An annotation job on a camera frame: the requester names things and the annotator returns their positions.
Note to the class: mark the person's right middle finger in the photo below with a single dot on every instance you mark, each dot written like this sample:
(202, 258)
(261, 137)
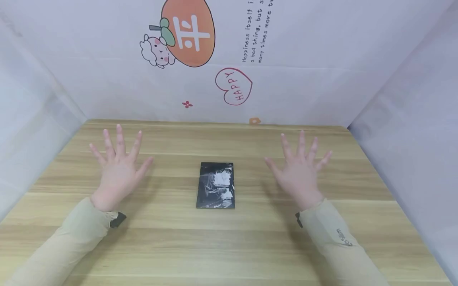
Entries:
(302, 143)

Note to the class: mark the person's right thumb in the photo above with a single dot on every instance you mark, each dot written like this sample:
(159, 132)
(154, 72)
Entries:
(273, 165)

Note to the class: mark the person's right ring finger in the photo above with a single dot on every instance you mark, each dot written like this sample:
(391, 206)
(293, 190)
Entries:
(312, 149)

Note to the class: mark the person's right hand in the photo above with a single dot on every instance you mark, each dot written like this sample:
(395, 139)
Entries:
(298, 178)

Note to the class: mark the black wrist band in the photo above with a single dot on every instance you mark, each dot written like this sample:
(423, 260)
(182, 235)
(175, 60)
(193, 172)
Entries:
(118, 219)

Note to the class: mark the person's left ring finger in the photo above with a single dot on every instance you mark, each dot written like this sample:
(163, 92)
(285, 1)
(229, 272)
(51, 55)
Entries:
(109, 143)

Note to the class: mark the person's left hand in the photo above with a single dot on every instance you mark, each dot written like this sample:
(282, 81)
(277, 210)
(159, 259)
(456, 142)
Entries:
(116, 176)

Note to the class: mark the person's left index finger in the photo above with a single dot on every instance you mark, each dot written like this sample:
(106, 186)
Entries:
(136, 145)

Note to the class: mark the person's right forearm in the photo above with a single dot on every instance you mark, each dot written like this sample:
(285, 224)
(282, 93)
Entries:
(341, 246)

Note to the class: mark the person's right little finger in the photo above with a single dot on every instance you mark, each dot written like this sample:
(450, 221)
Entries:
(323, 159)

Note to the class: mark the person's right index finger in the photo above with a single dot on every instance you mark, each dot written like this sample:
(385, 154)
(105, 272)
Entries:
(286, 147)

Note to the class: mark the person's left little finger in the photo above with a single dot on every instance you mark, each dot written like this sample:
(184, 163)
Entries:
(97, 154)

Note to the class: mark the person's left forearm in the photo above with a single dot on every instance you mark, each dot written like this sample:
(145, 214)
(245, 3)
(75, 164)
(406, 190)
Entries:
(59, 246)

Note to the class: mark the black plastic-wrapped flat packet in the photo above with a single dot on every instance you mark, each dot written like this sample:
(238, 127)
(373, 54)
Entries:
(216, 185)

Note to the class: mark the person's left thumb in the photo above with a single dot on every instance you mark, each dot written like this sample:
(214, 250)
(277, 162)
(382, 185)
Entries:
(144, 167)

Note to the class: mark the person's left middle finger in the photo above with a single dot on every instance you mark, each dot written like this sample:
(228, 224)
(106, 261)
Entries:
(120, 140)

